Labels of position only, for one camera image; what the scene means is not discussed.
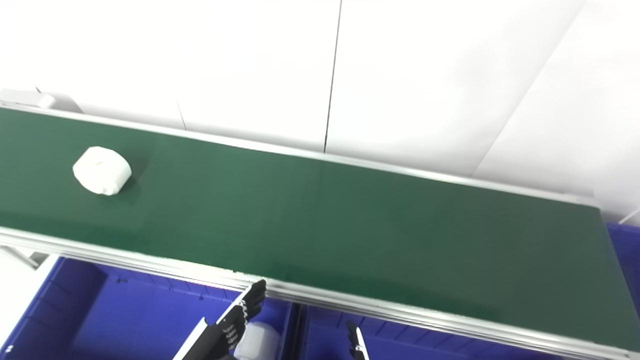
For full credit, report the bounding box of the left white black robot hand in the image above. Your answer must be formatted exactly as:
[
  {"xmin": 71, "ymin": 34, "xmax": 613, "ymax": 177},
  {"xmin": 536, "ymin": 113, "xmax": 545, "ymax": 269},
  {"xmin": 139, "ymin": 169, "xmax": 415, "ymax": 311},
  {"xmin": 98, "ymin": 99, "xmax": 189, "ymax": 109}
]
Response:
[{"xmin": 172, "ymin": 279, "xmax": 268, "ymax": 360}]

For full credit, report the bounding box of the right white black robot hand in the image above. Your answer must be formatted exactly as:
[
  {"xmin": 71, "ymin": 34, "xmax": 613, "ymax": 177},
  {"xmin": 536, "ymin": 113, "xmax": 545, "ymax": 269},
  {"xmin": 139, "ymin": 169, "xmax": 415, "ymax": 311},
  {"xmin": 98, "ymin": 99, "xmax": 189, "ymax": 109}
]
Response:
[{"xmin": 345, "ymin": 320, "xmax": 371, "ymax": 360}]

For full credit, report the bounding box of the white round plastic part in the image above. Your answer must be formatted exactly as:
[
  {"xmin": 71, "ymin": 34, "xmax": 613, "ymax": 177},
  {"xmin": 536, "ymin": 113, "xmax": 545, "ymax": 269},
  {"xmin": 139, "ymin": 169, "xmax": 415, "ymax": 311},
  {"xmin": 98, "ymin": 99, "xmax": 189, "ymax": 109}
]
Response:
[
  {"xmin": 72, "ymin": 145, "xmax": 134, "ymax": 196},
  {"xmin": 233, "ymin": 321, "xmax": 281, "ymax": 360}
]

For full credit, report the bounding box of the green conveyor belt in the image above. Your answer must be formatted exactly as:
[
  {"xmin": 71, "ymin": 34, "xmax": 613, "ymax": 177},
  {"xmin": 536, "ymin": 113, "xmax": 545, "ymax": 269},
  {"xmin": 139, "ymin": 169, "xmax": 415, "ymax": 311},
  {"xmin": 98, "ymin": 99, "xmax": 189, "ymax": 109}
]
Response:
[
  {"xmin": 0, "ymin": 102, "xmax": 640, "ymax": 360},
  {"xmin": 0, "ymin": 107, "xmax": 640, "ymax": 352}
]

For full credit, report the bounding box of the blue plastic bin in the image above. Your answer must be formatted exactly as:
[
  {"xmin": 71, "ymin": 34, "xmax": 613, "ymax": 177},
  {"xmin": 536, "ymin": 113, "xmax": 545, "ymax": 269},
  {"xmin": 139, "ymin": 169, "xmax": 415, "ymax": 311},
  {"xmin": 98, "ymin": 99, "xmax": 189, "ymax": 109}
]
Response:
[
  {"xmin": 0, "ymin": 256, "xmax": 302, "ymax": 360},
  {"xmin": 605, "ymin": 222, "xmax": 640, "ymax": 307},
  {"xmin": 295, "ymin": 304, "xmax": 568, "ymax": 360}
]

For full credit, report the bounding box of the aluminium conveyor leg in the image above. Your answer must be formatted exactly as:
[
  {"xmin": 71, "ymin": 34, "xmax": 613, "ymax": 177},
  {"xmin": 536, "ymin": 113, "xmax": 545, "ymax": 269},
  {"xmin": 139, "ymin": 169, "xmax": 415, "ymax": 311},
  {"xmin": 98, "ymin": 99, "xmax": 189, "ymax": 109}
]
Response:
[{"xmin": 0, "ymin": 244, "xmax": 52, "ymax": 271}]

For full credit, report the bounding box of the grey conveyor end housing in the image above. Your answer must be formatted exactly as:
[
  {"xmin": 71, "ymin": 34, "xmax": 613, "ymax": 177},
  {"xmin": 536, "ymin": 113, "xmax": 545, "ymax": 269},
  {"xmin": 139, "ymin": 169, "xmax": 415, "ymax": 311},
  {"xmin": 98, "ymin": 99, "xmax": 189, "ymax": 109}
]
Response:
[{"xmin": 0, "ymin": 88, "xmax": 84, "ymax": 115}]

